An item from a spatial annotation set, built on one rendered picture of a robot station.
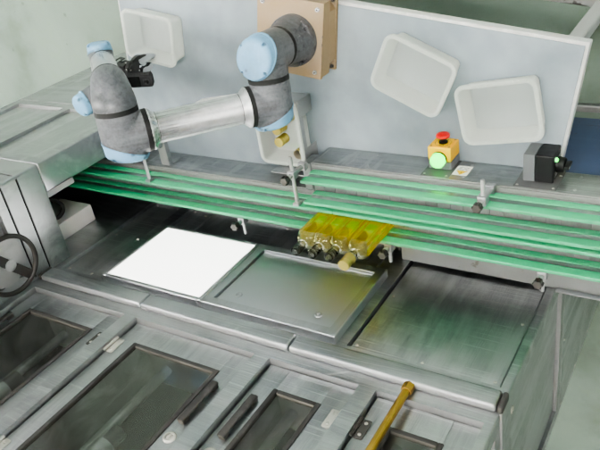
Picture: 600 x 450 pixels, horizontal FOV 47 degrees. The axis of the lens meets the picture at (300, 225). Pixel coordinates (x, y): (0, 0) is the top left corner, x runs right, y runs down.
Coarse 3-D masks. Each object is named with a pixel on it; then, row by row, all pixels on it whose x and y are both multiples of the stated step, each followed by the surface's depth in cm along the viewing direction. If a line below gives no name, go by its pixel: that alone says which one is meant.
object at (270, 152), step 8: (296, 112) 214; (296, 120) 216; (288, 128) 228; (296, 128) 217; (264, 136) 229; (272, 136) 233; (296, 136) 228; (264, 144) 230; (272, 144) 234; (288, 144) 232; (296, 144) 230; (264, 152) 231; (272, 152) 234; (280, 152) 234; (288, 152) 232; (264, 160) 231; (272, 160) 230; (280, 160) 229; (296, 160) 227; (304, 160) 223
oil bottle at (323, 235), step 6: (336, 216) 211; (342, 216) 210; (330, 222) 208; (336, 222) 207; (342, 222) 207; (324, 228) 206; (330, 228) 205; (336, 228) 205; (318, 234) 203; (324, 234) 202; (330, 234) 202; (318, 240) 202; (324, 240) 201; (324, 246) 202; (330, 246) 203
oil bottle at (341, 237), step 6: (348, 222) 206; (354, 222) 205; (360, 222) 205; (342, 228) 203; (348, 228) 203; (354, 228) 202; (336, 234) 201; (342, 234) 200; (348, 234) 200; (330, 240) 200; (336, 240) 199; (342, 240) 198; (348, 240) 199; (342, 246) 198; (342, 252) 199
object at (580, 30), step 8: (552, 0) 220; (560, 0) 219; (568, 0) 217; (576, 0) 216; (584, 0) 215; (592, 0) 214; (592, 8) 203; (584, 16) 197; (592, 16) 197; (584, 24) 191; (592, 24) 191; (576, 32) 186; (584, 32) 186; (592, 32) 194
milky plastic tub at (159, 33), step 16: (128, 16) 236; (144, 16) 239; (160, 16) 226; (176, 16) 231; (128, 32) 239; (144, 32) 243; (160, 32) 239; (176, 32) 230; (128, 48) 241; (144, 48) 245; (160, 48) 243; (176, 48) 233; (160, 64) 237
